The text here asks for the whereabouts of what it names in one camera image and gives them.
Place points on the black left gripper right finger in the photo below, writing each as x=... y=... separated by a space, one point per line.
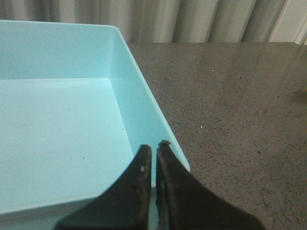
x=185 y=204

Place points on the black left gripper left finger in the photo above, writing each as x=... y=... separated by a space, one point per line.
x=123 y=206

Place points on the light blue storage box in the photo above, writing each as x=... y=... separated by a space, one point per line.
x=74 y=110

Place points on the grey pleated curtain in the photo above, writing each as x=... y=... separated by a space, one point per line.
x=178 y=21

